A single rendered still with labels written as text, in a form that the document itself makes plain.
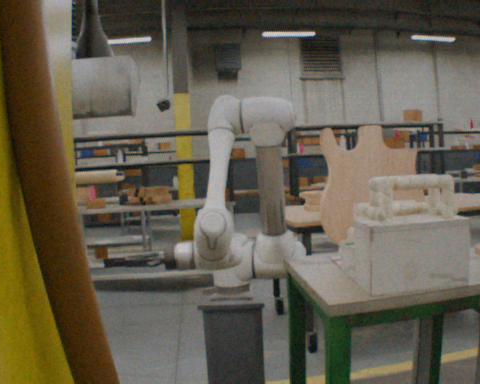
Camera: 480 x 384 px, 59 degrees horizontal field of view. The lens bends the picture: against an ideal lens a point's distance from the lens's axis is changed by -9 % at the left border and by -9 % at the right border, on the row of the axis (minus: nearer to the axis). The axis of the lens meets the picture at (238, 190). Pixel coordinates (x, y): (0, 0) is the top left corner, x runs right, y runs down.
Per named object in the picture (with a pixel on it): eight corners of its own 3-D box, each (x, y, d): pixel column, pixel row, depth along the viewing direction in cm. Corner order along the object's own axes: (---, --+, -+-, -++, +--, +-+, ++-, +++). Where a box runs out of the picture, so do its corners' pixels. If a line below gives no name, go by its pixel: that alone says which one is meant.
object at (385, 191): (383, 224, 106) (381, 185, 105) (378, 223, 109) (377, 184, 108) (395, 223, 106) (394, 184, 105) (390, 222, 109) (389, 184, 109)
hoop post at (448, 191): (445, 219, 106) (444, 181, 106) (439, 218, 109) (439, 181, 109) (456, 218, 106) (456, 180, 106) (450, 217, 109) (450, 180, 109)
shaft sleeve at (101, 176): (49, 186, 115) (49, 174, 114) (53, 185, 118) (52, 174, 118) (115, 182, 116) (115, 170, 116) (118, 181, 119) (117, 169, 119)
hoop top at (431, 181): (381, 192, 105) (381, 178, 105) (377, 191, 108) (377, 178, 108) (456, 187, 106) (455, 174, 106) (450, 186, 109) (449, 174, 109)
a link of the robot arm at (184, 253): (195, 267, 152) (177, 268, 152) (192, 240, 152) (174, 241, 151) (195, 272, 143) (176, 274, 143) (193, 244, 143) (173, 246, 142)
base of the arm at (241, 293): (205, 290, 208) (204, 278, 207) (253, 288, 207) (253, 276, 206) (200, 302, 189) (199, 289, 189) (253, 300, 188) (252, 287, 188)
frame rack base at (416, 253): (371, 297, 105) (370, 226, 104) (353, 282, 120) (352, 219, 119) (469, 284, 106) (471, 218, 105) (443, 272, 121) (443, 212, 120)
